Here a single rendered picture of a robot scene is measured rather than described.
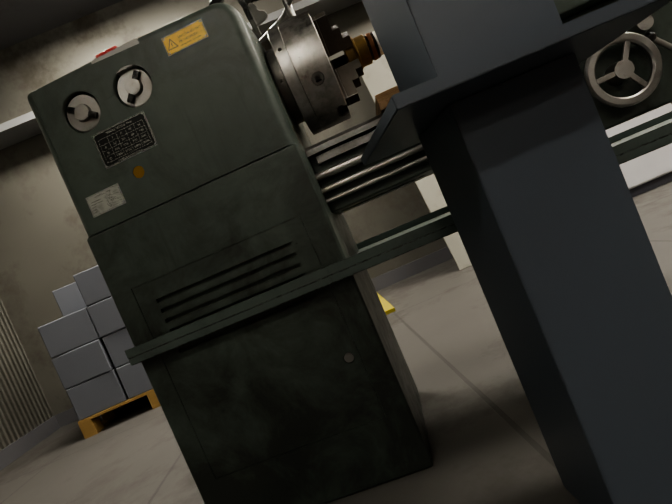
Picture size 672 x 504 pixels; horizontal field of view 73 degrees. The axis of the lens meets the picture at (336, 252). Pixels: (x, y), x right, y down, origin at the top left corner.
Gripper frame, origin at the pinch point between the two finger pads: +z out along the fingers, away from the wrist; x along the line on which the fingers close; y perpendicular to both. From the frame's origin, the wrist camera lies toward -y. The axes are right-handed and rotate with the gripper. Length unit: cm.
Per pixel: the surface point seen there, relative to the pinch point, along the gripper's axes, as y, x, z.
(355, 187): 10, -44, 48
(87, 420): -228, 93, 158
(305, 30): 14.2, -29.1, 7.9
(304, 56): 11.4, -32.3, 13.5
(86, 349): -210, 112, 116
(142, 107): -30, -41, 8
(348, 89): 18.9, -26.1, 25.8
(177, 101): -21.1, -42.1, 10.4
